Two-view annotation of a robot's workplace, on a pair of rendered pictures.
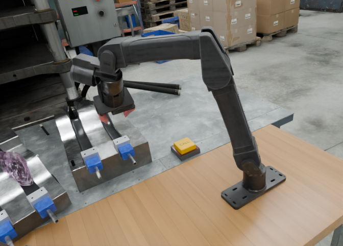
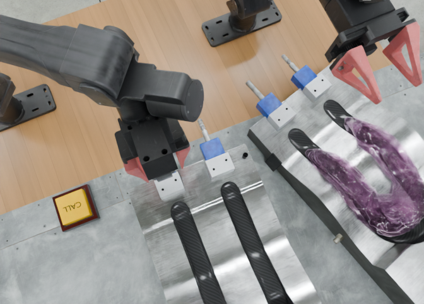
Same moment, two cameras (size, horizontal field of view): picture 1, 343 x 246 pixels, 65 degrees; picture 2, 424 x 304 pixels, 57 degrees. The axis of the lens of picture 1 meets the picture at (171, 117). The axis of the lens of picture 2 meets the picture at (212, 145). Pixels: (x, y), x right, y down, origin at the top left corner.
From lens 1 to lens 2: 0.95 m
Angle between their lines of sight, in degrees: 76
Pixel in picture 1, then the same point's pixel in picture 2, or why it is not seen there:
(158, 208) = not seen: hidden behind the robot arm
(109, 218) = not seen: hidden behind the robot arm
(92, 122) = (237, 283)
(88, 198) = (226, 139)
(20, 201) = (308, 122)
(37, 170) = (306, 172)
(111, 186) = (196, 156)
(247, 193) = (23, 99)
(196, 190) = (82, 123)
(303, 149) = not seen: outside the picture
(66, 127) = (288, 270)
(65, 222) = (247, 108)
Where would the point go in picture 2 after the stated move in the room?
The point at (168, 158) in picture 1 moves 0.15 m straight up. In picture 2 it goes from (108, 196) to (89, 185)
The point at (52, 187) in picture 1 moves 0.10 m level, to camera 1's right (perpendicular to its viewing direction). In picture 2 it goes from (272, 140) to (227, 139)
